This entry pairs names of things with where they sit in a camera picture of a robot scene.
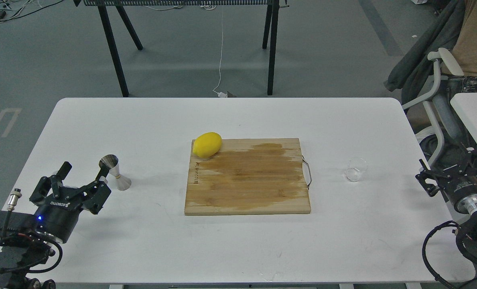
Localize person in brown shirt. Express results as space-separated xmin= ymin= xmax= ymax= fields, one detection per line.
xmin=447 ymin=0 xmax=477 ymax=98

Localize steel double jigger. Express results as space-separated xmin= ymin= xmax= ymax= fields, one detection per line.
xmin=99 ymin=154 xmax=132 ymax=191

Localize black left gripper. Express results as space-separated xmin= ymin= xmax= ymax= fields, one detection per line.
xmin=29 ymin=161 xmax=111 ymax=244

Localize wooden cutting board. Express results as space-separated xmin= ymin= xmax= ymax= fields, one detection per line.
xmin=185 ymin=138 xmax=311 ymax=216

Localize small clear glass cup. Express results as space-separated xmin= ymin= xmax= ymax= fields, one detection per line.
xmin=343 ymin=157 xmax=369 ymax=182

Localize black metal frame table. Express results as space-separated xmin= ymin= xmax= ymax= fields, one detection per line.
xmin=73 ymin=0 xmax=290 ymax=98

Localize black floor cables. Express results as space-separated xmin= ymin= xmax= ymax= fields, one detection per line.
xmin=0 ymin=0 xmax=66 ymax=28

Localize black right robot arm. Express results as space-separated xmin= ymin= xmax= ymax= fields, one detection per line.
xmin=416 ymin=148 xmax=477 ymax=289

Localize dark grey jacket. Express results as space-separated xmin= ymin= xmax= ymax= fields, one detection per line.
xmin=384 ymin=0 xmax=466 ymax=105

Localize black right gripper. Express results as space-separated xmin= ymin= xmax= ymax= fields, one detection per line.
xmin=416 ymin=147 xmax=477 ymax=214

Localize white office chair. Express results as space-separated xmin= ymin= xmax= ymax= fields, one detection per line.
xmin=402 ymin=48 xmax=469 ymax=169

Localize yellow lemon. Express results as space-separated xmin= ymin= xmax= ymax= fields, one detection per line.
xmin=192 ymin=132 xmax=222 ymax=159

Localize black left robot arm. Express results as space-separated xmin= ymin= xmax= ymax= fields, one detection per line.
xmin=0 ymin=162 xmax=111 ymax=289

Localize white hanging cable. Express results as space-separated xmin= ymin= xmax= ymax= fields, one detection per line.
xmin=212 ymin=4 xmax=228 ymax=98

